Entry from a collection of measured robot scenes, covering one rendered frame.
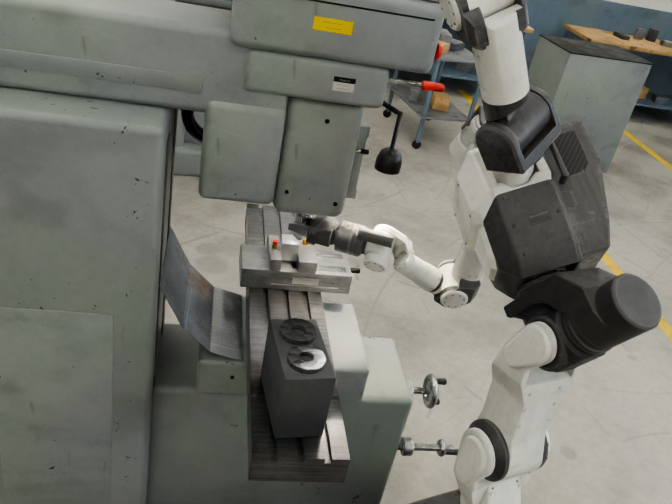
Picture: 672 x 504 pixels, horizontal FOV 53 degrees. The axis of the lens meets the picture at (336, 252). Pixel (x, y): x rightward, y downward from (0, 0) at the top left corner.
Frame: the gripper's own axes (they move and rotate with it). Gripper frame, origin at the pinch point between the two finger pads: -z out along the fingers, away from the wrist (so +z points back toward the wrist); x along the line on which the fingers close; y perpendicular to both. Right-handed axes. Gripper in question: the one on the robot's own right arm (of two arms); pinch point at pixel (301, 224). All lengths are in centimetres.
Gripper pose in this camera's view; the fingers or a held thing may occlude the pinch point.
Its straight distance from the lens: 188.6
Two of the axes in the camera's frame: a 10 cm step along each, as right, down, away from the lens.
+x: -2.7, 4.5, -8.5
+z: 9.5, 2.7, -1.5
